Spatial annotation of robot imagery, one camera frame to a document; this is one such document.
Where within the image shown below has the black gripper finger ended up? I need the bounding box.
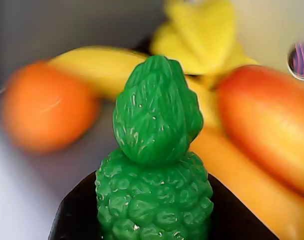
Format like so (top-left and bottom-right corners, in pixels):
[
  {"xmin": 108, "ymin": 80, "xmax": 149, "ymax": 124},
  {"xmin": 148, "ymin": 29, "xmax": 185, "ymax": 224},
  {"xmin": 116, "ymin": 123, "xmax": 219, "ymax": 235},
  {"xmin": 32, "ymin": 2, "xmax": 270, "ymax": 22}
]
[
  {"xmin": 48, "ymin": 172, "xmax": 100, "ymax": 240},
  {"xmin": 208, "ymin": 173, "xmax": 280, "ymax": 240}
]

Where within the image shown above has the orange toy fruit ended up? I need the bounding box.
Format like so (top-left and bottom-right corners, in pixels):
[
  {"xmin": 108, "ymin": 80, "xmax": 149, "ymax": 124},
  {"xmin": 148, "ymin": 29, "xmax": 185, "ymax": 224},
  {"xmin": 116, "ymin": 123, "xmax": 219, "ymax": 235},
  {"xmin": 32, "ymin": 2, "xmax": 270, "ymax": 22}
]
[{"xmin": 0, "ymin": 61, "xmax": 100, "ymax": 153}]

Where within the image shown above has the green toy pineapple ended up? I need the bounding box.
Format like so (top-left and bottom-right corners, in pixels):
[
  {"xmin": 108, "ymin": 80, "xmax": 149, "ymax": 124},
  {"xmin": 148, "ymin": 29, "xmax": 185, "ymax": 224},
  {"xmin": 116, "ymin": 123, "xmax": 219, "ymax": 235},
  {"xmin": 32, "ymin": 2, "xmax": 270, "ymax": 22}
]
[{"xmin": 95, "ymin": 55, "xmax": 214, "ymax": 240}]

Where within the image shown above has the red yellow toy mango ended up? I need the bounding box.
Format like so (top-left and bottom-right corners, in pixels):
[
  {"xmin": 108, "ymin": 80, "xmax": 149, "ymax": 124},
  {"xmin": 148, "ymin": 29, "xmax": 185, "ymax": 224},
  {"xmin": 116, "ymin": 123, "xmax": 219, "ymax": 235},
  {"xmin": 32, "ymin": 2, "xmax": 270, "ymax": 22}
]
[{"xmin": 216, "ymin": 64, "xmax": 304, "ymax": 198}]

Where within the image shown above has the yellow toy starfruit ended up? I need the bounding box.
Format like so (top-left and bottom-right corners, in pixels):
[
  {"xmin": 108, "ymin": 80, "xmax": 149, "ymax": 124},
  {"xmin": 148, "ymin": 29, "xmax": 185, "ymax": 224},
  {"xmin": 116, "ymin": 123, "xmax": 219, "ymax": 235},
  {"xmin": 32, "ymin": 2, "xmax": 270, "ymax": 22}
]
[{"xmin": 150, "ymin": 0, "xmax": 257, "ymax": 76}]

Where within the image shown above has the yellow toy banana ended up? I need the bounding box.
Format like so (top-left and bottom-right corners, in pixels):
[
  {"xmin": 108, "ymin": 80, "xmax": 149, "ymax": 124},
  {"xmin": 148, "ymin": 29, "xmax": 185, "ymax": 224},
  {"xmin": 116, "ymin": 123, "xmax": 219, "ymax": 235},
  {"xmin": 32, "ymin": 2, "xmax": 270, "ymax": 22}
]
[
  {"xmin": 48, "ymin": 46, "xmax": 152, "ymax": 101},
  {"xmin": 189, "ymin": 124, "xmax": 304, "ymax": 240}
]

